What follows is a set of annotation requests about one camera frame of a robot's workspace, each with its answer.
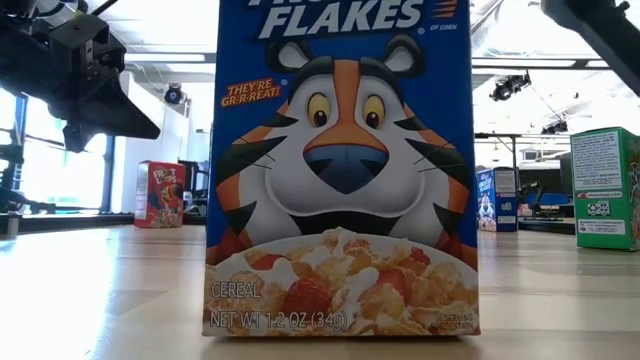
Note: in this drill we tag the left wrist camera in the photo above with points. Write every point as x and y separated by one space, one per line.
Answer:
80 32

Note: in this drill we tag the black ceiling dome camera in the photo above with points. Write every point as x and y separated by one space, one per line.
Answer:
173 94

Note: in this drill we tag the black aluminium table frame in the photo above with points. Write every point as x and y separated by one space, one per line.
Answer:
50 222

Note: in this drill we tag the Froot Loops cereal box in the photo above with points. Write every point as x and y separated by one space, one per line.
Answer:
162 195

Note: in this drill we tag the black ceiling track spotlight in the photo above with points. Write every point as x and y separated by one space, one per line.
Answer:
507 87
554 128

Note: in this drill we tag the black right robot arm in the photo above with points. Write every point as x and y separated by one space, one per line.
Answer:
600 35

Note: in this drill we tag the black equipment stand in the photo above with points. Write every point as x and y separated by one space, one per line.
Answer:
10 170

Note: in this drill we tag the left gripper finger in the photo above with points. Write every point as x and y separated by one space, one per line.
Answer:
120 107
130 136

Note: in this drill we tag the Apple Jacks cereal box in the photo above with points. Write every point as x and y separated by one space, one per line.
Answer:
600 200

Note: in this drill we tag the black computer monitor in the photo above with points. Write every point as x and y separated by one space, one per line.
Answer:
547 181
190 175

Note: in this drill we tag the Frosted Flakes cereal box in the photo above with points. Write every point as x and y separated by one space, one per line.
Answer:
495 200
345 200

